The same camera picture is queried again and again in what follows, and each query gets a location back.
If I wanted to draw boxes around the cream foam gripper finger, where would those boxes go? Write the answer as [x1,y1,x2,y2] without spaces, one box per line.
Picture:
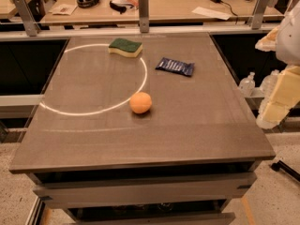
[256,65,300,129]
[255,26,278,52]

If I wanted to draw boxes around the blue rxbar blueberry wrapper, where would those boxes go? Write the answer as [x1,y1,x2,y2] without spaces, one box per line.
[156,57,194,77]

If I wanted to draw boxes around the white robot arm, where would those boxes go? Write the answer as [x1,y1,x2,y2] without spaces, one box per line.
[255,1,300,129]

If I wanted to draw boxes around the clear plastic bottle right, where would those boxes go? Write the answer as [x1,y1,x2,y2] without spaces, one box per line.
[260,69,279,98]

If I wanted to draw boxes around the clear plastic bottle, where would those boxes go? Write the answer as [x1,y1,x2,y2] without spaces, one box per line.
[260,69,279,98]
[239,72,255,97]

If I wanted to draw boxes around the clear plastic bottle left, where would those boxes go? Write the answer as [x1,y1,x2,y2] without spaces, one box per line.
[239,72,255,97]

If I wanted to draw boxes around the black chair base leg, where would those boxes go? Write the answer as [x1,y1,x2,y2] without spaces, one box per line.
[271,160,300,182]

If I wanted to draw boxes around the white paper sheet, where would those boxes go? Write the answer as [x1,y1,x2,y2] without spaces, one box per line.
[192,7,231,21]

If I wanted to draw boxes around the green yellow sponge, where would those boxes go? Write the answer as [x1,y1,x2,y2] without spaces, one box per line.
[108,38,143,58]

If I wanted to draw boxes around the orange fruit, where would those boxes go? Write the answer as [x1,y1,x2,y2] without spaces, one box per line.
[129,92,152,114]

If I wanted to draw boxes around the lower grey drawer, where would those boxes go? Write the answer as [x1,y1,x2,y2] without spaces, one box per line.
[65,213,235,225]

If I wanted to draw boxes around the grey drawer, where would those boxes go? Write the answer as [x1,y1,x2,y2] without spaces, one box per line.
[34,172,256,208]
[65,213,235,225]

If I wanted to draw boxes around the black sunglasses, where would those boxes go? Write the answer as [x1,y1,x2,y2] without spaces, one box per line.
[110,1,134,14]

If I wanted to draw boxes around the paper card on desk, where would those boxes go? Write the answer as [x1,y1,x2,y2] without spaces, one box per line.
[52,4,77,16]

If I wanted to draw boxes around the upper grey drawer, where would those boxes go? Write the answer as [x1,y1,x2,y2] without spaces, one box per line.
[34,172,256,208]

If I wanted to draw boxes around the right metal bracket post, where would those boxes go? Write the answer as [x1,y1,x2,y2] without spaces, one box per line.
[248,0,269,30]

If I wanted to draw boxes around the metal bracket post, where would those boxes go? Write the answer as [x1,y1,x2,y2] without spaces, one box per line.
[139,0,149,33]
[12,0,39,37]
[248,0,269,30]

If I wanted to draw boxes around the middle metal bracket post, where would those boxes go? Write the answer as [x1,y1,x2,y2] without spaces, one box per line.
[139,0,149,33]

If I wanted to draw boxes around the left metal bracket post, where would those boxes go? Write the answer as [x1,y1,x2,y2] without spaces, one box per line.
[12,0,39,37]

